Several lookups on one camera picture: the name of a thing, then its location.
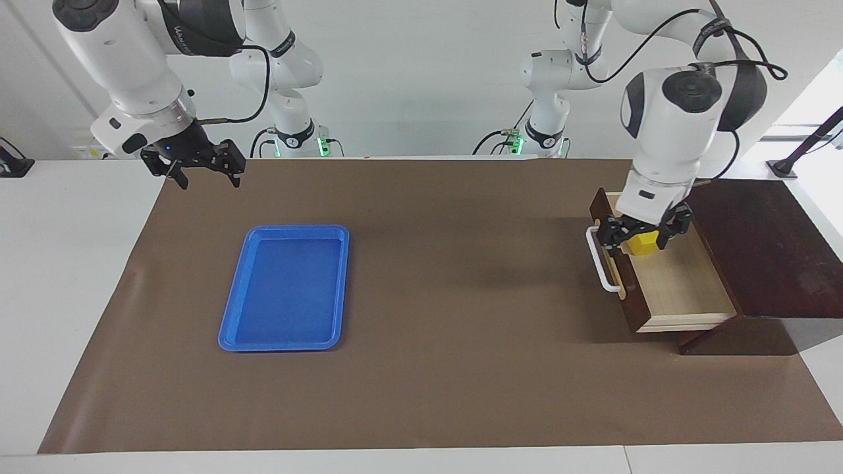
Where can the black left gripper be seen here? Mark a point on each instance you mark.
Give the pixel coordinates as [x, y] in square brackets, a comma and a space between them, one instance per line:
[625, 224]

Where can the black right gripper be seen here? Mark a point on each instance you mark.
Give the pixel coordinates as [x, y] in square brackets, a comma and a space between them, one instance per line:
[190, 150]

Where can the yellow cube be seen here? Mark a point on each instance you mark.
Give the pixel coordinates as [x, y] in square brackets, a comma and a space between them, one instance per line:
[642, 245]

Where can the dark wooden cabinet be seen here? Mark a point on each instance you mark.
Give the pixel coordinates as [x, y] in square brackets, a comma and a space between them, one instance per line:
[770, 250]

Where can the blue plastic tray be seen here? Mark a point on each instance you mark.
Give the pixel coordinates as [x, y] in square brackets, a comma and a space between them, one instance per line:
[290, 289]

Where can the brown table mat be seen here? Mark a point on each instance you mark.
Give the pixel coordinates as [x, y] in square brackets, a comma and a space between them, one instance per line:
[461, 368]

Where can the black clamp mount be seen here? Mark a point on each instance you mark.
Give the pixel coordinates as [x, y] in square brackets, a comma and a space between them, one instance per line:
[13, 166]

